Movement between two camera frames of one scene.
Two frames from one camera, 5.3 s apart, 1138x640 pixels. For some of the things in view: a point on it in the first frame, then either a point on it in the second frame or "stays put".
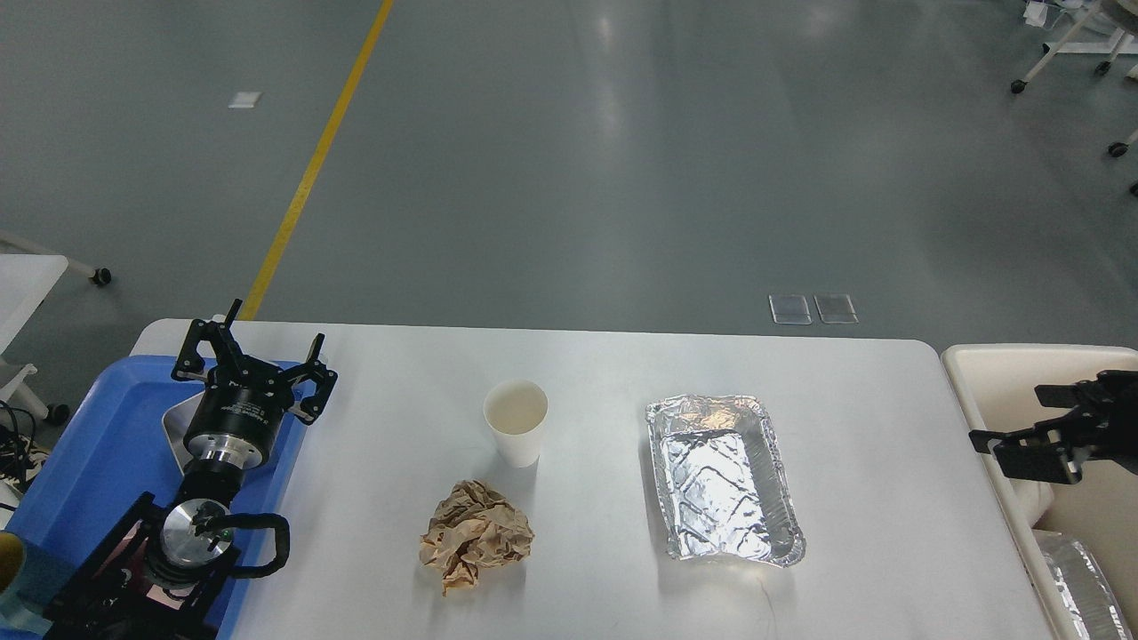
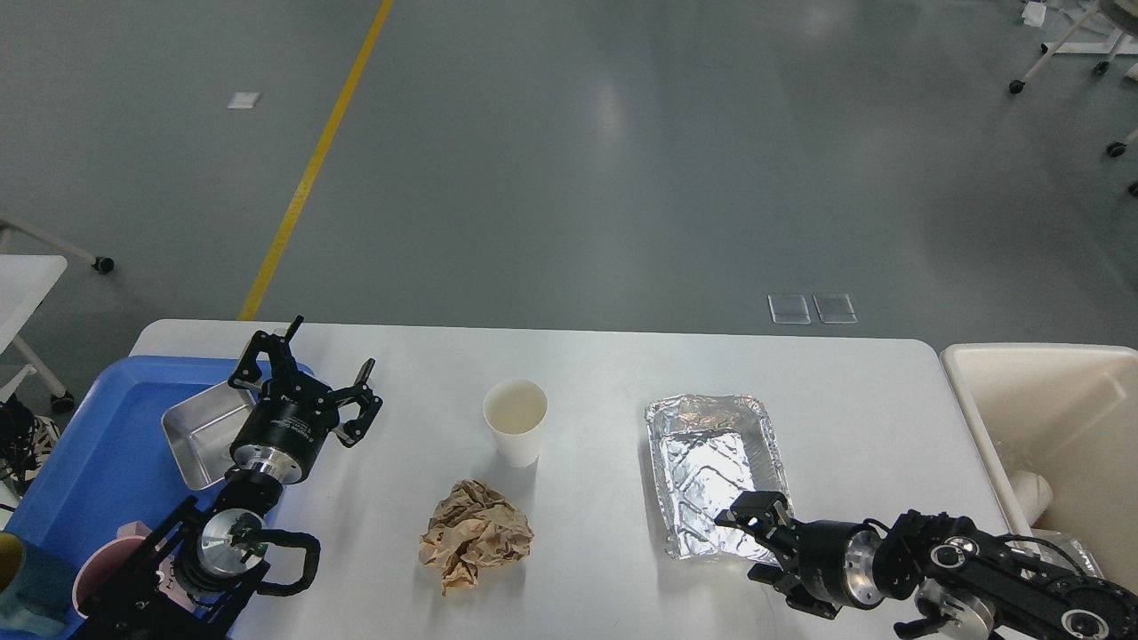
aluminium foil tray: (723, 487) stays put
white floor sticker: (245, 100) stays put
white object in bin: (1035, 498) stays put
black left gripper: (240, 412) → (294, 416)
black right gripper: (1053, 451) → (840, 564)
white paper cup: (515, 410) stays put
